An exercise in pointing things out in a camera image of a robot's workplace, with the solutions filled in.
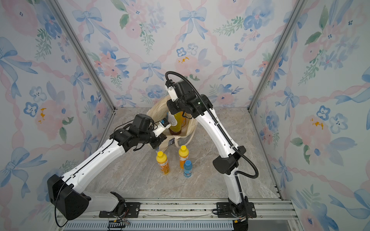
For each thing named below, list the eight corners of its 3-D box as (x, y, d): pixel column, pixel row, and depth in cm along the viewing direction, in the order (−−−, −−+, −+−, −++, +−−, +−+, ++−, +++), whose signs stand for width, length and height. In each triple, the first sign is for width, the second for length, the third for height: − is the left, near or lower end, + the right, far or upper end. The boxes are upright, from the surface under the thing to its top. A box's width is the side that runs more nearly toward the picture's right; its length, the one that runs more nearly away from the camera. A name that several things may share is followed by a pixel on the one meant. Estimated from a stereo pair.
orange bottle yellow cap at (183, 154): (180, 170, 90) (178, 152, 71) (180, 163, 92) (178, 145, 74) (188, 170, 90) (188, 152, 71) (188, 163, 92) (188, 145, 74)
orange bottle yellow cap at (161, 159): (161, 174, 88) (154, 157, 70) (164, 168, 90) (159, 150, 72) (167, 177, 87) (162, 160, 69) (170, 171, 89) (166, 153, 71)
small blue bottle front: (184, 177, 87) (183, 167, 74) (184, 171, 89) (183, 160, 77) (191, 177, 87) (192, 167, 74) (191, 171, 89) (191, 160, 77)
